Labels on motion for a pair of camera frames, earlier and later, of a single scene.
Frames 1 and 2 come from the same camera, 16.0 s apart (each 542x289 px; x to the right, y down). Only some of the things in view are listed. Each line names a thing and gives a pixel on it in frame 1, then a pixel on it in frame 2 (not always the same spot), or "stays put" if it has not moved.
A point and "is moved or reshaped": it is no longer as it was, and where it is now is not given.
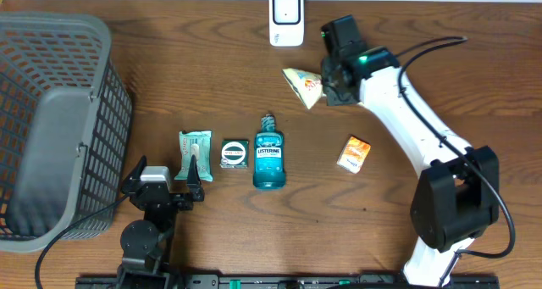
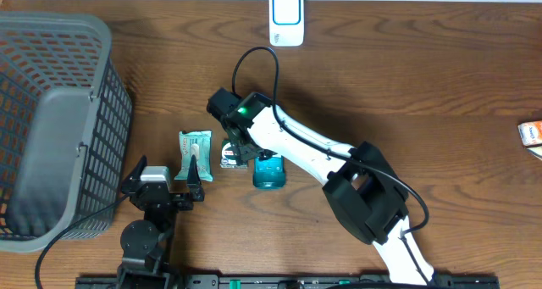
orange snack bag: x=308 y=86 -> x=536 y=152
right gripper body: x=330 y=88 -> x=249 y=152
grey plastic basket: x=66 y=127 stays put
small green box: x=235 y=153 stays put
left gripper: x=183 y=202 stays put
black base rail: x=294 y=282 stays put
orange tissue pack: x=353 y=154 is moved or reshaped
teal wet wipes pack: x=203 y=139 stays put
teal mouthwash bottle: x=268 y=171 stays put
